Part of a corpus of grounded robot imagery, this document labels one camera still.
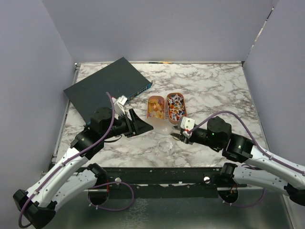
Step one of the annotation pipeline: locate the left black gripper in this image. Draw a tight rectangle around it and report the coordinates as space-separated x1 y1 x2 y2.
102 108 154 140

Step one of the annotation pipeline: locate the clear plastic jar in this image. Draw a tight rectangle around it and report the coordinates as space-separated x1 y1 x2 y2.
157 137 173 155

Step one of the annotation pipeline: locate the pink tray of popsicle candies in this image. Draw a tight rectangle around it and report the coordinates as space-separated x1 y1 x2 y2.
146 95 165 120

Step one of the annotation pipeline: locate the pink tray of lollipops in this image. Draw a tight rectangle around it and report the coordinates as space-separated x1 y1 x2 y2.
166 93 187 124

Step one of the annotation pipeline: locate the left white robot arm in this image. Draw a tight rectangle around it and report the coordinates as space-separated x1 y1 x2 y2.
13 107 153 229

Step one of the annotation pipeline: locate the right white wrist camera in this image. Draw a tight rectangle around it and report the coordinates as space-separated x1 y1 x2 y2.
178 116 195 138

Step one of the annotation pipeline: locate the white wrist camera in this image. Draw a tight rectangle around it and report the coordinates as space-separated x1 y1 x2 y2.
178 116 195 138
112 95 127 116

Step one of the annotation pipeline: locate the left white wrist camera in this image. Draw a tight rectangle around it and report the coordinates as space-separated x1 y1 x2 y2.
112 95 127 116

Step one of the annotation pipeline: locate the dark blue network switch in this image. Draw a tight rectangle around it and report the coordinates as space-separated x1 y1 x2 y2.
64 57 152 124

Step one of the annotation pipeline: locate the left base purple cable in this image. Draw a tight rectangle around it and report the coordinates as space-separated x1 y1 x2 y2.
88 182 134 211

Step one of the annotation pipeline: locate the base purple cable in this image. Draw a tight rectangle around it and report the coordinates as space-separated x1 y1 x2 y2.
218 188 266 208
88 182 134 211

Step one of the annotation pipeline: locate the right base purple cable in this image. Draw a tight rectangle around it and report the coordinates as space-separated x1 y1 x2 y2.
218 188 266 208

